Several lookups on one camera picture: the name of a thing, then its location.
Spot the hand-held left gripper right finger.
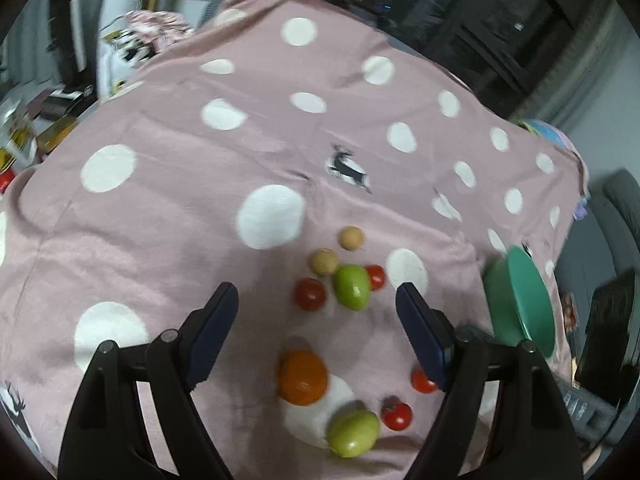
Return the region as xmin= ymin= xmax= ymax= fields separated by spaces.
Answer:
xmin=396 ymin=282 xmax=583 ymax=480

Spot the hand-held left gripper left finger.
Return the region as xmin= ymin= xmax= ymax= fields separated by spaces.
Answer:
xmin=57 ymin=282 xmax=240 ymax=480

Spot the orange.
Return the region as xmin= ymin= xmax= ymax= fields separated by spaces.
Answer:
xmin=277 ymin=350 xmax=329 ymax=407

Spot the green bowl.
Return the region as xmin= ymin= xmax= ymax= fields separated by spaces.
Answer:
xmin=482 ymin=246 xmax=557 ymax=361

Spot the green lime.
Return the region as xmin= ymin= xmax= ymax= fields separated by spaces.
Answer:
xmin=326 ymin=410 xmax=381 ymax=459

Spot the tan longan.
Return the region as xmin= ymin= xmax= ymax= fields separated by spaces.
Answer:
xmin=308 ymin=249 xmax=340 ymax=277
xmin=340 ymin=226 xmax=366 ymax=252

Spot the pink polka-dot blanket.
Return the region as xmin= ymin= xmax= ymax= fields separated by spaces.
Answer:
xmin=0 ymin=0 xmax=591 ymax=480

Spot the grey remote control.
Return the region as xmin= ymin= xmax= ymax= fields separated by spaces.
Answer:
xmin=557 ymin=380 xmax=617 ymax=441

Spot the grey armchair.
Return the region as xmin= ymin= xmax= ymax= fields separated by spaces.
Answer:
xmin=555 ymin=170 xmax=640 ymax=321

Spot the pastel blue pink cloth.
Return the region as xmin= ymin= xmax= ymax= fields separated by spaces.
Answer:
xmin=517 ymin=117 xmax=581 ymax=152

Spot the black flat box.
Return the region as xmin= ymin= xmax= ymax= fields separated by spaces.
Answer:
xmin=40 ymin=87 xmax=96 ymax=121

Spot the white and yellow box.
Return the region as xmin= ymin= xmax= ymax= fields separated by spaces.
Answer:
xmin=0 ymin=102 xmax=37 ymax=171

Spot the white printed box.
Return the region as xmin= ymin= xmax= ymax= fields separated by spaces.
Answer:
xmin=97 ymin=30 xmax=151 ymax=100

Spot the pink floral cloth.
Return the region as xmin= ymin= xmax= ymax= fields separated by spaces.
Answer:
xmin=125 ymin=9 xmax=193 ymax=43

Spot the dark glass cabinet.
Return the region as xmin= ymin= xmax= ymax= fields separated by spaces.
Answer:
xmin=310 ymin=0 xmax=616 ymax=111

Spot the black monitor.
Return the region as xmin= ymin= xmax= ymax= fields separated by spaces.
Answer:
xmin=47 ymin=0 xmax=88 ymax=86

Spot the grey office chair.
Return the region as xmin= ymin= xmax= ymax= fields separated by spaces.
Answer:
xmin=197 ymin=0 xmax=261 ymax=26

